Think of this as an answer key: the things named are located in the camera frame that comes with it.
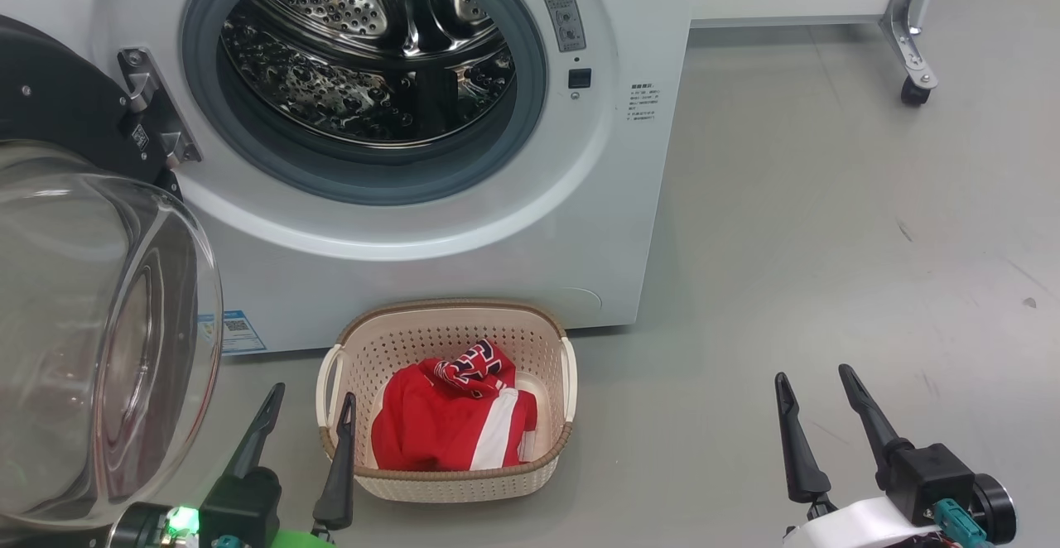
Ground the metal door hinge bracket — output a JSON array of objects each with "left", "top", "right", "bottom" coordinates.
[{"left": 116, "top": 46, "right": 205, "bottom": 171}]

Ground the grey warning label sticker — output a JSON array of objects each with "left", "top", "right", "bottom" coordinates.
[{"left": 536, "top": 0, "right": 588, "bottom": 53}]

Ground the dark round glass washer door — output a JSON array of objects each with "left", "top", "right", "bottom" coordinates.
[{"left": 0, "top": 14, "right": 224, "bottom": 532}]

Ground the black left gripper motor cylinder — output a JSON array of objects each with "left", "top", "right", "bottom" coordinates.
[{"left": 108, "top": 502, "right": 171, "bottom": 548}]

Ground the right camera cable teal connector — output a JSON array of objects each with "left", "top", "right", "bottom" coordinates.
[{"left": 932, "top": 498, "right": 991, "bottom": 548}]

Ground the blue energy label sticker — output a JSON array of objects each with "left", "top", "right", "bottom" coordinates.
[{"left": 199, "top": 310, "right": 267, "bottom": 356}]

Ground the grey partition leg with castor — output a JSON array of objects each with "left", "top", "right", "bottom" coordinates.
[{"left": 879, "top": 0, "right": 946, "bottom": 108}]

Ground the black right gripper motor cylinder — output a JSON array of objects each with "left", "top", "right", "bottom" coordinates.
[{"left": 971, "top": 473, "right": 1019, "bottom": 543}]

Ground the white washing machine body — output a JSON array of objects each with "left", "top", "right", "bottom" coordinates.
[{"left": 0, "top": 0, "right": 701, "bottom": 358}]

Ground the grey rubber door gasket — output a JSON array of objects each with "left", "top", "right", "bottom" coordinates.
[{"left": 181, "top": 0, "right": 549, "bottom": 207}]

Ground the red and white garment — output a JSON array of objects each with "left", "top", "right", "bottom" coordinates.
[{"left": 371, "top": 358, "right": 539, "bottom": 473}]

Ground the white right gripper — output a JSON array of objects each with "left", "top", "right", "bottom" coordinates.
[{"left": 774, "top": 364, "right": 942, "bottom": 548}]

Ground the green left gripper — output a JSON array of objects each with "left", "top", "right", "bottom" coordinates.
[{"left": 219, "top": 382, "right": 358, "bottom": 548}]

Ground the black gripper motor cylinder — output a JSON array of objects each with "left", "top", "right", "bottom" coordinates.
[
  {"left": 971, "top": 473, "right": 1019, "bottom": 543},
  {"left": 108, "top": 502, "right": 171, "bottom": 548}
]

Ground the beige perforated laundry basket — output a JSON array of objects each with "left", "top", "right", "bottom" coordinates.
[{"left": 316, "top": 300, "right": 578, "bottom": 503}]

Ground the grey printed text label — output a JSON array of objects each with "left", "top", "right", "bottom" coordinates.
[{"left": 627, "top": 80, "right": 662, "bottom": 123}]

